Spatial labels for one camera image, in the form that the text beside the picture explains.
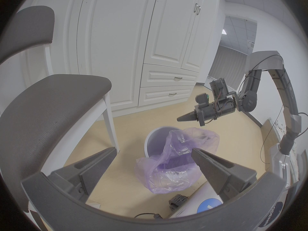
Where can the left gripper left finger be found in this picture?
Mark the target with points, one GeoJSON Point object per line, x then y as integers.
{"type": "Point", "coordinates": [96, 167]}

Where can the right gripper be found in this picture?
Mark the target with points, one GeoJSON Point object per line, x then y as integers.
{"type": "Point", "coordinates": [208, 112]}

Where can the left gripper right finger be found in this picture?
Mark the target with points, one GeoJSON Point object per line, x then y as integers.
{"type": "Point", "coordinates": [216, 174]}

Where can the purple plastic bag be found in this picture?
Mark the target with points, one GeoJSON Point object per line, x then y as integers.
{"type": "Point", "coordinates": [178, 143]}

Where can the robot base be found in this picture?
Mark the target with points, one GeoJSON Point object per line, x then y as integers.
{"type": "Point", "coordinates": [190, 206]}

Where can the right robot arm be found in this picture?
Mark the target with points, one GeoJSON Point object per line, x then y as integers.
{"type": "Point", "coordinates": [264, 59]}

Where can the white trash bin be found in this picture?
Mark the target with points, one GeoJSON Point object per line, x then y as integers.
{"type": "Point", "coordinates": [156, 138]}

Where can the grey curtain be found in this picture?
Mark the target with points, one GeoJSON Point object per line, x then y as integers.
{"type": "Point", "coordinates": [228, 66]}

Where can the dark grey white chair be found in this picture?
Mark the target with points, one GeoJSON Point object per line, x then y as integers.
{"type": "Point", "coordinates": [48, 100]}

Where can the white wardrobe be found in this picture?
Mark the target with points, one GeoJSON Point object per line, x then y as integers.
{"type": "Point", "coordinates": [115, 44]}

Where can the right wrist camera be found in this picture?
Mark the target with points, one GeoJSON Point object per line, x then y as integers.
{"type": "Point", "coordinates": [201, 98]}

